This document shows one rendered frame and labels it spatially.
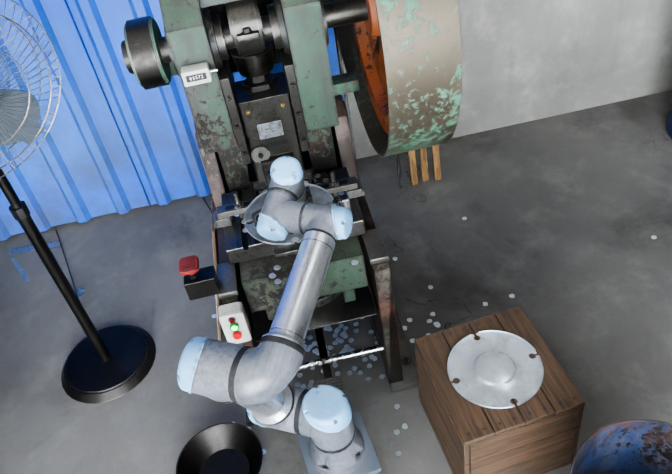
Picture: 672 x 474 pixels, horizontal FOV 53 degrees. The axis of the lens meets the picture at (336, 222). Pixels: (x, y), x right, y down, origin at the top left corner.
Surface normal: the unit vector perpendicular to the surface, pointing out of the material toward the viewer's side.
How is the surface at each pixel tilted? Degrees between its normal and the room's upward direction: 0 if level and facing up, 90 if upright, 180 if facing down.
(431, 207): 0
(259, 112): 90
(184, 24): 45
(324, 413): 7
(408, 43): 80
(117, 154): 90
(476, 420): 0
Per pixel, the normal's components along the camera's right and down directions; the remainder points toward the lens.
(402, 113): 0.21, 0.79
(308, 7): 0.18, 0.63
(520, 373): -0.14, -0.74
